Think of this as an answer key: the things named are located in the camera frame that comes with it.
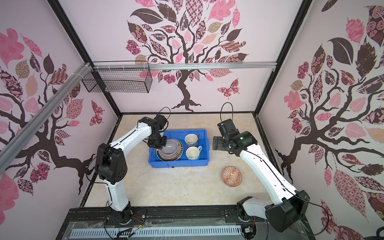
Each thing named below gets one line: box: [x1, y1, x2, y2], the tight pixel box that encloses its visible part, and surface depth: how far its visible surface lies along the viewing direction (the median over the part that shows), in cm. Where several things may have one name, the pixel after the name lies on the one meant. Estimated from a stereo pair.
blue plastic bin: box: [148, 129, 210, 169], surface depth 93 cm
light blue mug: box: [185, 145, 203, 160], surface depth 89 cm
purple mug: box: [184, 133, 200, 148], surface depth 97 cm
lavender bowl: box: [160, 139, 179, 158], surface depth 91 cm
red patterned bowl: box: [221, 166, 243, 188], surface depth 87 cm
